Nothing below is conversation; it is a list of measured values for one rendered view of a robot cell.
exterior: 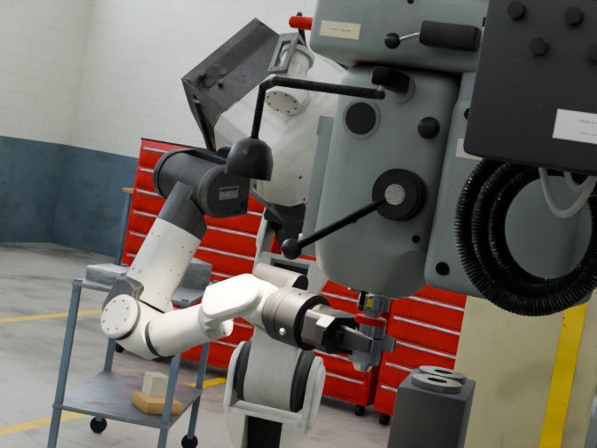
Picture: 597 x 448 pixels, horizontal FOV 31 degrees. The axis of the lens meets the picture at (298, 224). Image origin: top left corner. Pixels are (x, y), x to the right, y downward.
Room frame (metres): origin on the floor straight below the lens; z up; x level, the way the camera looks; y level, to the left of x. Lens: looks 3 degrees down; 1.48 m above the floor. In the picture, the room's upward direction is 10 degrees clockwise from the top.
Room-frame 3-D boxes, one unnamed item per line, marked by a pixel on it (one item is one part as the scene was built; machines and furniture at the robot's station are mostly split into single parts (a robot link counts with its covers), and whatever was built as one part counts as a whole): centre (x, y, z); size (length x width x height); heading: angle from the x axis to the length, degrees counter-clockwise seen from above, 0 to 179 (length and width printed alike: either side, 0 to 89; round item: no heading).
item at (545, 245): (1.48, -0.31, 1.47); 0.24 x 0.19 x 0.26; 155
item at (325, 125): (1.61, -0.03, 1.44); 0.04 x 0.04 x 0.21; 65
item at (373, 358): (1.56, -0.13, 1.23); 0.05 x 0.05 x 0.06
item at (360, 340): (1.54, -0.11, 1.23); 0.06 x 0.02 x 0.03; 47
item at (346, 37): (1.54, -0.17, 1.68); 0.34 x 0.24 x 0.10; 65
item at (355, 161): (1.56, -0.13, 1.47); 0.21 x 0.19 x 0.32; 155
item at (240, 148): (1.64, 0.09, 1.47); 0.07 x 0.07 x 0.06
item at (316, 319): (1.63, -0.06, 1.23); 0.13 x 0.12 x 0.10; 137
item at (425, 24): (1.41, -0.13, 1.66); 0.12 x 0.04 x 0.04; 65
